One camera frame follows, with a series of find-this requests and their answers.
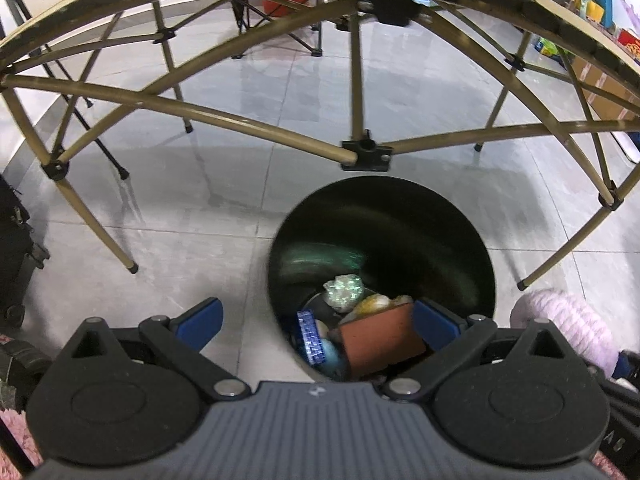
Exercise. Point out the pink fluffy towel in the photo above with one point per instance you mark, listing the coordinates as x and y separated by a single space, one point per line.
565 320

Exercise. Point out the black tripod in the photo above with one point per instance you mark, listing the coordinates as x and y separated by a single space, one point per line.
121 172

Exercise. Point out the yellow white plush toy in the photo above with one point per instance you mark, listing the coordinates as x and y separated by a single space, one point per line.
372 305

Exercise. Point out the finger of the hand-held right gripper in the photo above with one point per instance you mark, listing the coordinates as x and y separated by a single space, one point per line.
629 366

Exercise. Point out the pink fluffy fabric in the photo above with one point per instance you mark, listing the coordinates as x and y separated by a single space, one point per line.
12 412

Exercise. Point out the tan folding camping table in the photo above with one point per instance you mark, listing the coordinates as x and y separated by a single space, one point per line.
365 152

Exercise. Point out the light blue plush toy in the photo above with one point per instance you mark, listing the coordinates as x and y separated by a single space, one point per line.
332 352

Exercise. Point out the black round trash bin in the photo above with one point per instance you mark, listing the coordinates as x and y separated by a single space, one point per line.
390 230

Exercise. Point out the yellow gift bag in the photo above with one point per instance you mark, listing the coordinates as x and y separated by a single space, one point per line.
590 10

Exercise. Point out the large taped cardboard box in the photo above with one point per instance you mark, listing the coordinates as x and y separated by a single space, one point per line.
600 90

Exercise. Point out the blue gift bag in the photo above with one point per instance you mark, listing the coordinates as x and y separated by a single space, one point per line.
602 0

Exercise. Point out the white bathroom scale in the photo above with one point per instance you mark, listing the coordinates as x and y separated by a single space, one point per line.
631 147

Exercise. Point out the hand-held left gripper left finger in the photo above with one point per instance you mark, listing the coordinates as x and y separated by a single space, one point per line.
202 320

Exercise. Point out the black folding chair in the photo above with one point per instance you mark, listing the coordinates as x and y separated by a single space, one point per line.
245 10

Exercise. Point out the blue patterned pouch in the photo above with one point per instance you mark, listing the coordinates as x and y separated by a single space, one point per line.
310 337

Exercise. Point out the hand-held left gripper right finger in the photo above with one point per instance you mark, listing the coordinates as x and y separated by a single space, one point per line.
435 322

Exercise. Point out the green bag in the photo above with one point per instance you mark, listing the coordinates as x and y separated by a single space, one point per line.
546 47

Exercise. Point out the pink sponge block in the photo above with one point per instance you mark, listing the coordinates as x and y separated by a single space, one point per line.
380 340

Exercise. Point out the red gift box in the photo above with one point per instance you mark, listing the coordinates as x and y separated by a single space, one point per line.
630 45

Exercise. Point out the black suitcase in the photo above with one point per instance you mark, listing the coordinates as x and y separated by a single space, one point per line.
15 260

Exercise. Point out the clear plastic bag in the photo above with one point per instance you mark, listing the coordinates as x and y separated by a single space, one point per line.
342 292

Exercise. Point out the blue pet water feeder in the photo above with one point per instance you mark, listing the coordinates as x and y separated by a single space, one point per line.
420 1

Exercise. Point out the red bag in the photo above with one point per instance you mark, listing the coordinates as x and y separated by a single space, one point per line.
287 4

